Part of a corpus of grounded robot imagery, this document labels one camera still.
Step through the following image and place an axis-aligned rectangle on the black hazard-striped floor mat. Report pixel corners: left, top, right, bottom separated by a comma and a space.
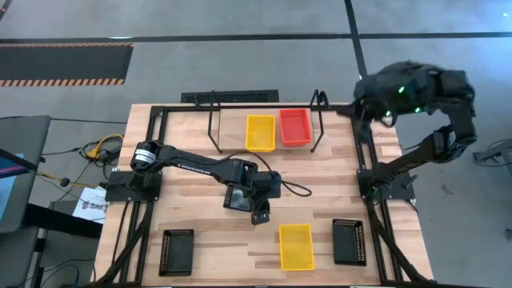
0, 42, 134, 88

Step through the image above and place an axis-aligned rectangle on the black floor stand base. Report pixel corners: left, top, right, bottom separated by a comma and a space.
471, 138, 512, 174

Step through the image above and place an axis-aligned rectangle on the laptop computer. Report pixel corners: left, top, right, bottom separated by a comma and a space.
0, 147, 41, 223

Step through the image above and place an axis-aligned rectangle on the white printed paper sheet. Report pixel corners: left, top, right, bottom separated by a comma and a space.
72, 186, 108, 225

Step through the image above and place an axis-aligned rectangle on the wooden shelf with black frame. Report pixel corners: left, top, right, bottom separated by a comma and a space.
206, 90, 330, 155

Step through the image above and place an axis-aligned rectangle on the thin yellow floor cable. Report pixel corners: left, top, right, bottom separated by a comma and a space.
37, 170, 98, 190

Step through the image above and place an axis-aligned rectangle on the black desk support bar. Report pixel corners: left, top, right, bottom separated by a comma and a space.
22, 202, 104, 240

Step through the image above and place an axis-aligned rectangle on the black plastic basket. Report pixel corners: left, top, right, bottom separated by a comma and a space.
158, 228, 195, 278
222, 185, 259, 214
331, 218, 368, 267

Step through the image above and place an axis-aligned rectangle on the orange plastic basket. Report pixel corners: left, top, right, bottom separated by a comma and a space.
278, 107, 314, 147

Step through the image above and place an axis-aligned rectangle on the dark grey desk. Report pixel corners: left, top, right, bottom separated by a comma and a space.
0, 114, 52, 235

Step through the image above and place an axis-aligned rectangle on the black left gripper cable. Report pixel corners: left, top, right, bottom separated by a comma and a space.
234, 150, 314, 198

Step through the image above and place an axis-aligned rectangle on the yellow black plug cable bundle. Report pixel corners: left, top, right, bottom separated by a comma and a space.
78, 133, 126, 163

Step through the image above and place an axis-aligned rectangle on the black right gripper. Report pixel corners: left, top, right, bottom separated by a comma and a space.
353, 59, 426, 129

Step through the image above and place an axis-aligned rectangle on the yellow plastic basket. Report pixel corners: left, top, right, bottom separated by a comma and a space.
245, 114, 278, 154
278, 223, 316, 272

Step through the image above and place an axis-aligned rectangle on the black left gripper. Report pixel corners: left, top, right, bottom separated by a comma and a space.
229, 159, 283, 226

